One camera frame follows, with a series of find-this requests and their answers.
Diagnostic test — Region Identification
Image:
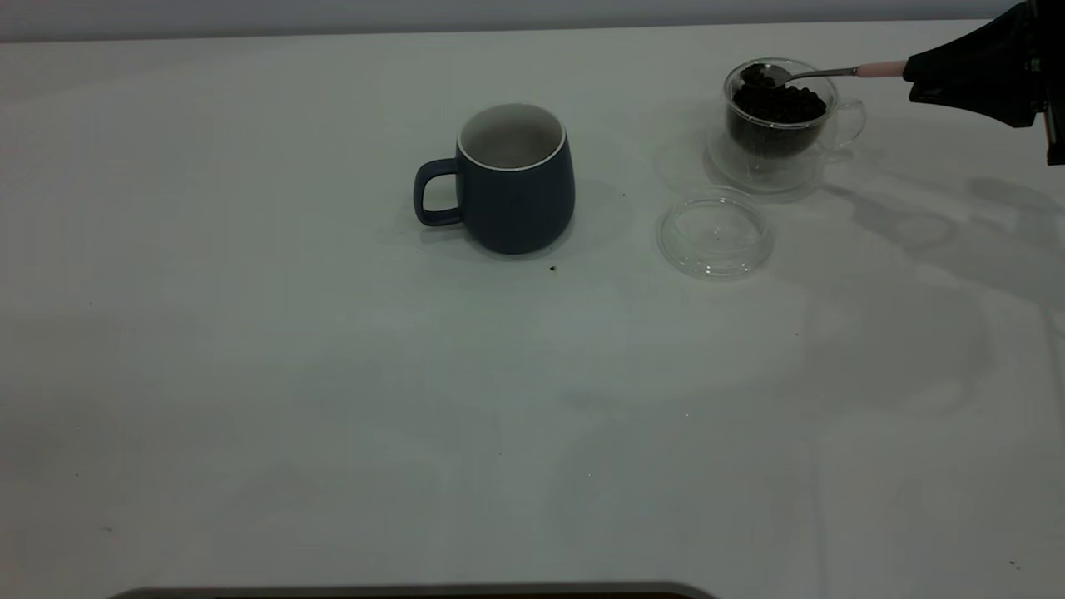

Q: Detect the clear round glass lid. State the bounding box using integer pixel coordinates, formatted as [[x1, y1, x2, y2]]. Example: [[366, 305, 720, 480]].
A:
[[656, 186, 775, 280]]

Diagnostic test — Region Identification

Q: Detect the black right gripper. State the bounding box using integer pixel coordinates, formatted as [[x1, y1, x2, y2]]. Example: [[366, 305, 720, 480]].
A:
[[905, 0, 1065, 166]]

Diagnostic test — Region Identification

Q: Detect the dark blue-grey ceramic mug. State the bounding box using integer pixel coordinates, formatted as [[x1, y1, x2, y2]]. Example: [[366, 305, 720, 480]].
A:
[[414, 103, 576, 255]]

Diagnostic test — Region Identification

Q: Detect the dark coffee beans heap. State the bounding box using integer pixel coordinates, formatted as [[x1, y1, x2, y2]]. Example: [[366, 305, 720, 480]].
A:
[[729, 81, 829, 157]]

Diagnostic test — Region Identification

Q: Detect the metal spoon with pink handle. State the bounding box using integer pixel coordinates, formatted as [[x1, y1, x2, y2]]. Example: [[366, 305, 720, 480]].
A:
[[740, 60, 909, 88]]

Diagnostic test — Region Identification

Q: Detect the clear double-wall glass cup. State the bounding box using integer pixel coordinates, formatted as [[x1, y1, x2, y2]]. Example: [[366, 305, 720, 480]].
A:
[[706, 57, 867, 194]]

